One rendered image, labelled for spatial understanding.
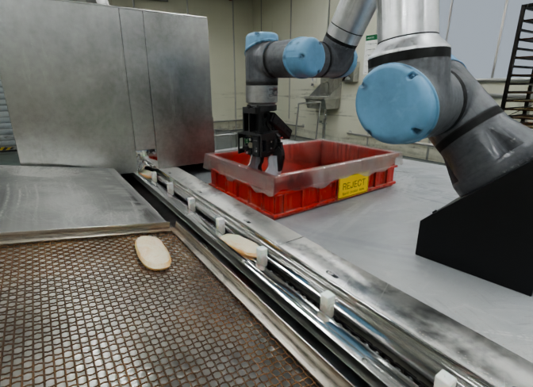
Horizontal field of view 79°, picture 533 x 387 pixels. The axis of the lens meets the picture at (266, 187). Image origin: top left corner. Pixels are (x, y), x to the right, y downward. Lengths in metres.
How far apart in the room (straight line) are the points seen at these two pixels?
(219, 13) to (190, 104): 7.32
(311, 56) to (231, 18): 7.81
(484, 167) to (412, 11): 0.26
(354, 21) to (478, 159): 0.36
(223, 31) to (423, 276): 7.97
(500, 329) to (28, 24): 1.05
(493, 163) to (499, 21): 4.50
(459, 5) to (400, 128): 4.83
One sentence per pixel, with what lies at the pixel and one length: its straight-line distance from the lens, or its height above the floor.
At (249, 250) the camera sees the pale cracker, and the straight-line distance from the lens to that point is 0.52.
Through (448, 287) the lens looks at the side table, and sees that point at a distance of 0.57.
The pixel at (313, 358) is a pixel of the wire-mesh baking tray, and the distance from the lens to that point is 0.30.
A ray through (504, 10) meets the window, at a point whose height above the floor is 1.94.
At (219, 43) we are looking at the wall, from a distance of 8.23.
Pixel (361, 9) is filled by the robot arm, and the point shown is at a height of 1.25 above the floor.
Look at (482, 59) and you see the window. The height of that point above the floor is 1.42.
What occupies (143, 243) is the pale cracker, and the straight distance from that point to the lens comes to 0.46.
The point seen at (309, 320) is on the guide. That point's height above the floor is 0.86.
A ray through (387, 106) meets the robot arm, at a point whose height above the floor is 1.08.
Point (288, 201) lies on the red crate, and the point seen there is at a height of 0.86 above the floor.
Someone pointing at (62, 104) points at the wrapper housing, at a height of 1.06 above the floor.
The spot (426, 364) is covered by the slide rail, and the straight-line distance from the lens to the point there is 0.39.
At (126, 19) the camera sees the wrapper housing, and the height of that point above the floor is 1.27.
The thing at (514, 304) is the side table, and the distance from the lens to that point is 0.58.
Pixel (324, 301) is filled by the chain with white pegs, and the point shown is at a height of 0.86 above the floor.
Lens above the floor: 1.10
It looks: 17 degrees down
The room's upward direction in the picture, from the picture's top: straight up
